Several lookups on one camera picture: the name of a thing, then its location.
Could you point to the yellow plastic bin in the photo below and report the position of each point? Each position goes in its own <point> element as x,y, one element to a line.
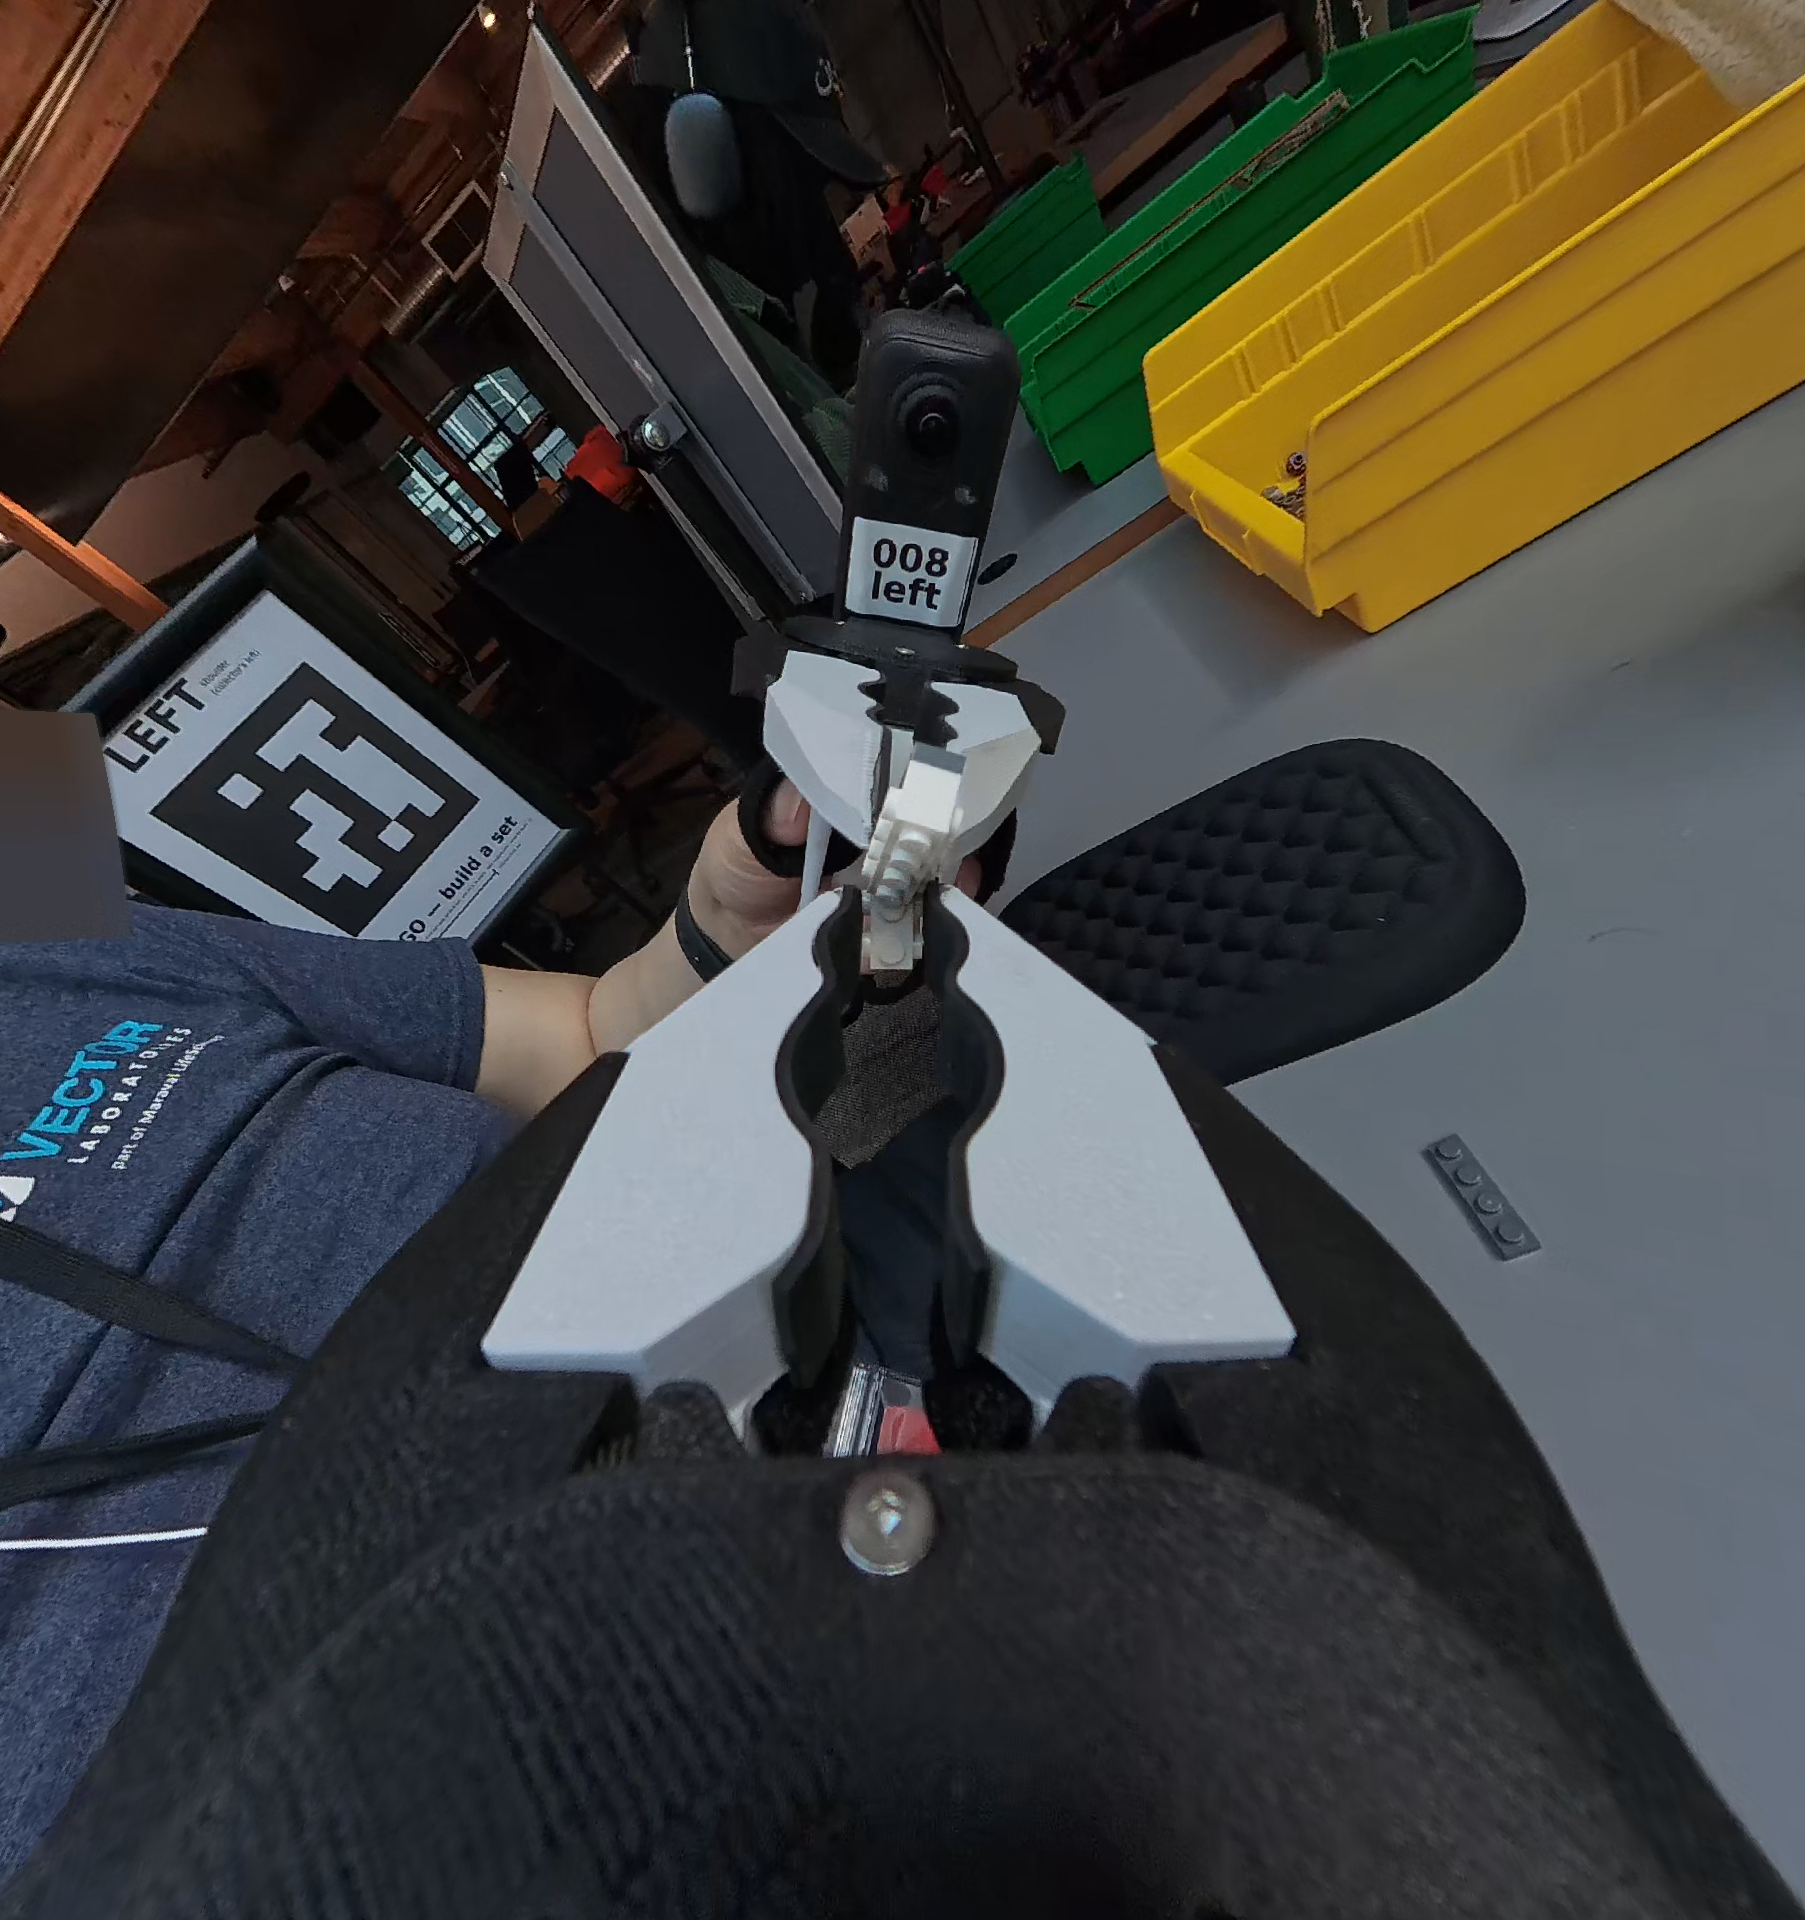
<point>1516,301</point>

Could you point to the small green plastic bin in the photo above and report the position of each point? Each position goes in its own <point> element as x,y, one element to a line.
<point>1031,240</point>

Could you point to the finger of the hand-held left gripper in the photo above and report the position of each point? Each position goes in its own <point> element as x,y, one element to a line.
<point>1001,757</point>
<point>820,735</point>

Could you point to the grey lego plate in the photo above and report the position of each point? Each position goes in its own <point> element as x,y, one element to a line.
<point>1484,1201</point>

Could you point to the black white marker sign board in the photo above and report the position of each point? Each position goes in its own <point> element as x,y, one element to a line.
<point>317,781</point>

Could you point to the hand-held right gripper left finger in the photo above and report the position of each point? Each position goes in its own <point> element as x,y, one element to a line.
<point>647,1186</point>

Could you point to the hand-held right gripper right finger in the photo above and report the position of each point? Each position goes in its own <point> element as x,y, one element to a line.
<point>1120,1186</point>

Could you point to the black textured wrist rest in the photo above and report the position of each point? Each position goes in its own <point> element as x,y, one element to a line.
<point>1292,885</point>

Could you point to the large green plastic bin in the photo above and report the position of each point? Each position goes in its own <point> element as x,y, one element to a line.
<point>1172,301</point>

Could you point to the white lego assembly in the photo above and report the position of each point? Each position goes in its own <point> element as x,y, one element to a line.
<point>925,795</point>

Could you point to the person's left hand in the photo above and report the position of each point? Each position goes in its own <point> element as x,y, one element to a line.
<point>746,899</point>

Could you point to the person's left forearm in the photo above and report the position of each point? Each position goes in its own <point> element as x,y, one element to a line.
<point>541,1029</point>

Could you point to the pile of small lego pieces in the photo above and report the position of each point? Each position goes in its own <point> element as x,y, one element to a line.
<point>1287,484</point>

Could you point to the grey framed panel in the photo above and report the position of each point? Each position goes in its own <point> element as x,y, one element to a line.
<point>618,225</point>

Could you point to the person's blue shirt torso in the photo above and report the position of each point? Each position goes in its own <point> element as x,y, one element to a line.
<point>93,1724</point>

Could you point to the beige cloth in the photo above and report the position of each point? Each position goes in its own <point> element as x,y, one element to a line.
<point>1773,37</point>

